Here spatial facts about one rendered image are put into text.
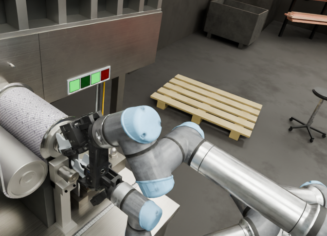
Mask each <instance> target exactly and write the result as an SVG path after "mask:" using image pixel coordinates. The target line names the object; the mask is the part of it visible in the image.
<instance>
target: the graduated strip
mask: <svg viewBox="0 0 327 236"><path fill-rule="evenodd" d="M131 186H133V187H134V188H136V187H137V186H138V184H137V183H136V182H135V183H134V184H132V185H131ZM113 207H114V204H113V203H110V204H109V205H107V206H106V207H105V208H104V209H103V210H102V211H100V212H99V213H98V214H97V215H96V216H94V217H93V218H92V219H91V220H90V221H88V222H87V223H86V224H85V225H84V226H82V227H81V228H80V229H79V230H78V231H77V232H75V233H74V234H73V235H72V236H81V235H82V234H83V233H84V232H86V231H87V230H88V229H89V228H90V227H91V226H92V225H94V224H95V223H96V222H97V221H98V220H99V219H100V218H101V217H103V216H104V215H105V214H106V213H107V212H108V211H109V210H111V209H112V208H113Z"/></svg>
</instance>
